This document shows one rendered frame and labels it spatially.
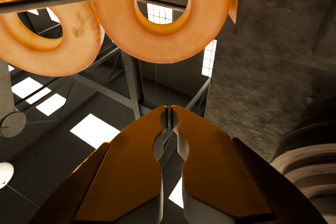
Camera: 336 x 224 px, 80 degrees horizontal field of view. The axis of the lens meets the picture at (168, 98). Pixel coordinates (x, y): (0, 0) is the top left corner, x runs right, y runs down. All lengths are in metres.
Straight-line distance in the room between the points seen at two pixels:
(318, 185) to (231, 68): 0.34
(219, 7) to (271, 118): 0.49
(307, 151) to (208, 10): 0.38
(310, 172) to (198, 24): 0.41
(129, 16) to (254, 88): 0.46
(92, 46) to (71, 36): 0.03
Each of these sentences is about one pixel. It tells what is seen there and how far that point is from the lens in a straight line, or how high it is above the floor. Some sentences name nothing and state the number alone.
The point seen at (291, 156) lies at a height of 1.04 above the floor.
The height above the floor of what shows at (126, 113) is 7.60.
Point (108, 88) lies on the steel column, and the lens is 6.85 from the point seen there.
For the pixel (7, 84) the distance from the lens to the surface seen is 2.85.
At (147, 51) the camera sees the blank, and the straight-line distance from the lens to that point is 0.28.
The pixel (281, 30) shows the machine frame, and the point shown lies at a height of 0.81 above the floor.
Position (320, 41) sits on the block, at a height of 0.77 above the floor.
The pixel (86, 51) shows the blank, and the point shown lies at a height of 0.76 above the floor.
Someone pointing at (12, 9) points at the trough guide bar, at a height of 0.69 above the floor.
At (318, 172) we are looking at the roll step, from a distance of 0.54.
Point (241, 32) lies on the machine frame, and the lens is 0.50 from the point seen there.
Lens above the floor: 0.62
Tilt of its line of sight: 45 degrees up
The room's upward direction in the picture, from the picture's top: 178 degrees clockwise
